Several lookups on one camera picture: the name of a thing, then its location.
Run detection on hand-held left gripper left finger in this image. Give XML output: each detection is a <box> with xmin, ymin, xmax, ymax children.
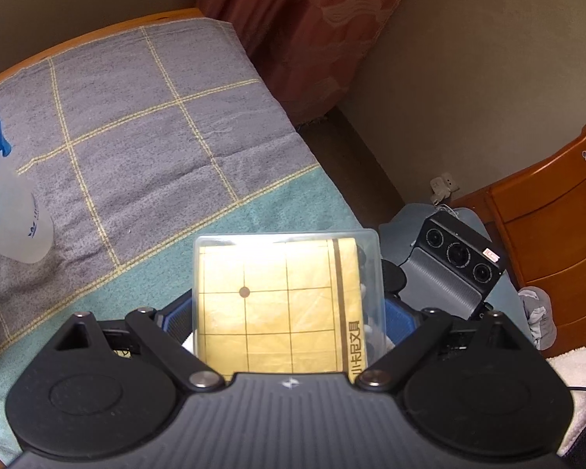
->
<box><xmin>54</xmin><ymin>293</ymin><xmax>225</xmax><ymax>394</ymax></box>

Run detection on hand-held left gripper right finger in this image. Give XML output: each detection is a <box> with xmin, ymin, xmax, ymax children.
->
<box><xmin>356</xmin><ymin>298</ymin><xmax>533</xmax><ymax>394</ymax></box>

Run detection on clear box with grid board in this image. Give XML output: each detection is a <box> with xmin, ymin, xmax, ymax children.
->
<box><xmin>191</xmin><ymin>229</ymin><xmax>390</xmax><ymax>386</ymax></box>

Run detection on white towel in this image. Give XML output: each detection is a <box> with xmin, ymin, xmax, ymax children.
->
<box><xmin>546</xmin><ymin>346</ymin><xmax>586</xmax><ymax>431</ymax></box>

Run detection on tall translucent cup blue lid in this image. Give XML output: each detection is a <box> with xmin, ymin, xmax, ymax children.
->
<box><xmin>0</xmin><ymin>111</ymin><xmax>54</xmax><ymax>265</ymax></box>

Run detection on crumpled grey cloth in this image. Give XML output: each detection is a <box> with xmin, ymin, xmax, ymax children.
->
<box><xmin>516</xmin><ymin>286</ymin><xmax>558</xmax><ymax>351</ymax></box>

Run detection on wooden cabinet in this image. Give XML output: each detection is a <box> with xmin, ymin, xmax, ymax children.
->
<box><xmin>448</xmin><ymin>117</ymin><xmax>586</xmax><ymax>358</ymax></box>

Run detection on grey teal checked table cloth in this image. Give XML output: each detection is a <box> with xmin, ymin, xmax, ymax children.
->
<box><xmin>0</xmin><ymin>17</ymin><xmax>369</xmax><ymax>466</ymax></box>

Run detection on white wall socket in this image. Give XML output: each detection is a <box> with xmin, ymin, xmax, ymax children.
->
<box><xmin>429</xmin><ymin>173</ymin><xmax>459</xmax><ymax>206</ymax></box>

